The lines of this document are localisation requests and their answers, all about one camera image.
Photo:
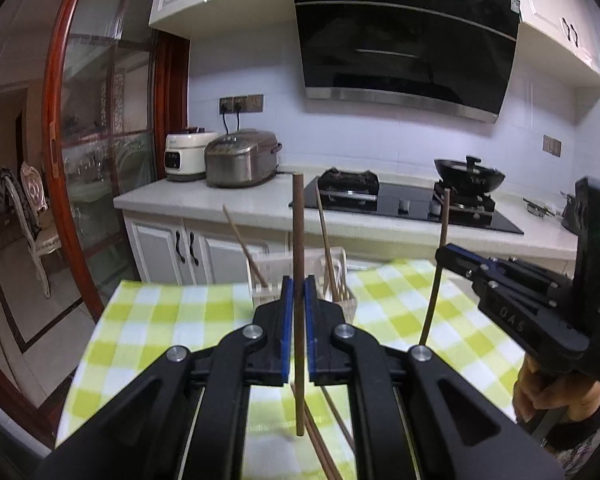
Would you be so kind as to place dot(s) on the white perforated plastic utensil holder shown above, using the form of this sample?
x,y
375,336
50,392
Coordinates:
x,y
275,272

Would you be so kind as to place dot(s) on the white stone kitchen countertop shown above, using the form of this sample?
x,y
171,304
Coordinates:
x,y
180,200

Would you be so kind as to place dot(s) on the cooktop knob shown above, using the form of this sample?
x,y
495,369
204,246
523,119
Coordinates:
x,y
404,205
435,206

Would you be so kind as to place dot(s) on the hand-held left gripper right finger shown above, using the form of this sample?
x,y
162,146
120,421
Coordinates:
x,y
311,320

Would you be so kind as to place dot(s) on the red wood-framed glass door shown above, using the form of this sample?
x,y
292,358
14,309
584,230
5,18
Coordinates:
x,y
105,160

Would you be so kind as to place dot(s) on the brown metallic rice cooker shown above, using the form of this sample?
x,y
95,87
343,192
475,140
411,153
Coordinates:
x,y
240,160

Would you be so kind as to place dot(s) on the white base cabinet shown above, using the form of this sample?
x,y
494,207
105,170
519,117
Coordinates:
x,y
155,250

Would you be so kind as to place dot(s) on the person's right hand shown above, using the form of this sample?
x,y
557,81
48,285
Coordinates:
x,y
555,392

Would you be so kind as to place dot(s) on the black burner grate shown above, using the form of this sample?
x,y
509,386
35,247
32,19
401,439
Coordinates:
x,y
347,182
472,202

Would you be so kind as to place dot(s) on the wall switch plate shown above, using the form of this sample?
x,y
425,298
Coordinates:
x,y
552,145

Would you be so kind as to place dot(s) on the dark garment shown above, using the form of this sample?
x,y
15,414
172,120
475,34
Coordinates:
x,y
5,185

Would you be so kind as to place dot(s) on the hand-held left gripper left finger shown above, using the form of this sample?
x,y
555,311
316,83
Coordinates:
x,y
287,320

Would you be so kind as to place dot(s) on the metal strainer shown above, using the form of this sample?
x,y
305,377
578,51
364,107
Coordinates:
x,y
540,208

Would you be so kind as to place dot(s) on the white electric cooker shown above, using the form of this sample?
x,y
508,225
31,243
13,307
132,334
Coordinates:
x,y
187,157

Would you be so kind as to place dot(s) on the black glass range hood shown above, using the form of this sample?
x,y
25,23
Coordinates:
x,y
405,45

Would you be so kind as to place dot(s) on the wall socket panel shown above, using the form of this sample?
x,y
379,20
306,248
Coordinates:
x,y
245,103

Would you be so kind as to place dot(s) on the red wooden door frame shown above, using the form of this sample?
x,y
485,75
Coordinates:
x,y
20,400

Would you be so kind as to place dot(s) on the black glass gas cooktop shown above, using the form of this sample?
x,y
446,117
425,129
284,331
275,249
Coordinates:
x,y
395,210

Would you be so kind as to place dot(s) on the ornate white chair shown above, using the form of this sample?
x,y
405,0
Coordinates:
x,y
35,220

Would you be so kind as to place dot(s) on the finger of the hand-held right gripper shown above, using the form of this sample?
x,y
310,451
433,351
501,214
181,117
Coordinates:
x,y
510,270
457,265

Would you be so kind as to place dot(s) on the steel pot with lid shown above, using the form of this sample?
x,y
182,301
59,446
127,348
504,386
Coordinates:
x,y
570,215

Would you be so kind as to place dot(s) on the black wok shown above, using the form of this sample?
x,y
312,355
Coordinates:
x,y
470,175

